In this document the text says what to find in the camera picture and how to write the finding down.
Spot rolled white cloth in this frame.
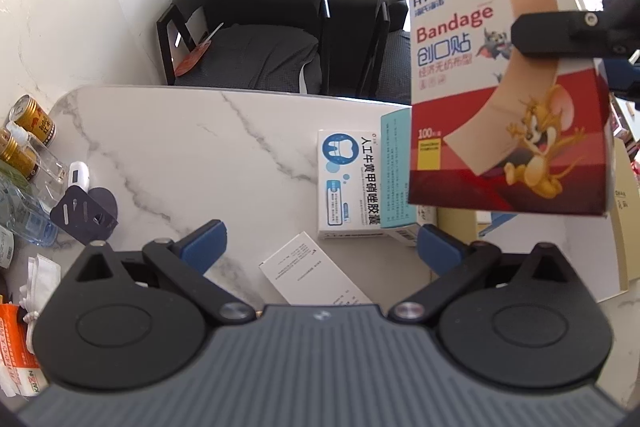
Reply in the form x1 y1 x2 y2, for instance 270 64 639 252
18 255 62 324

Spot clear plastic water bottle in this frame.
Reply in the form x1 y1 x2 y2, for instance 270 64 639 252
1 178 58 247

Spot orange white tissue pack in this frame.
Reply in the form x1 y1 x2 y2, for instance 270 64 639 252
0 303 48 398

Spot red white bandage box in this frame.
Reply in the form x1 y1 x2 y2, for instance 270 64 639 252
408 0 613 216

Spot gold drink can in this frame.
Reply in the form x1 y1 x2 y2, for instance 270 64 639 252
9 94 56 145

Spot teal white bear medicine box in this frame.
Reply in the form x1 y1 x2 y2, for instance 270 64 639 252
380 107 437 247

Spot white grey slim box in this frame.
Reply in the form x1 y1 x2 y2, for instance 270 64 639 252
258 232 374 307

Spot black dining chair right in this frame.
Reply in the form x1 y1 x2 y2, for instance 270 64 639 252
354 0 482 105

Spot white blue tooth medicine box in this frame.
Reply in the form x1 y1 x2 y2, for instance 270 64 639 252
317 130 384 239

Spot tan cardboard shoe box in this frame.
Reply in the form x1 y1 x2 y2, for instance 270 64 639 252
432 135 640 306

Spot black dining chair left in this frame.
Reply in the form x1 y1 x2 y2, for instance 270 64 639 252
156 0 331 95

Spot clear glass spray bottle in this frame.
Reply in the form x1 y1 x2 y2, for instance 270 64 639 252
1 121 68 200

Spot black metal phone stand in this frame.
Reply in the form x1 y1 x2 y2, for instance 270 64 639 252
50 185 118 245

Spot tan shoe box lid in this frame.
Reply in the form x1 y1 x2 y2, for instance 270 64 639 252
612 139 639 286

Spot white digital thermometer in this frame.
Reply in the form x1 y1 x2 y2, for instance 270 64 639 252
67 160 91 193

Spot black dining chair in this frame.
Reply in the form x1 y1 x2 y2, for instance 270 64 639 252
156 0 331 95
354 0 482 105

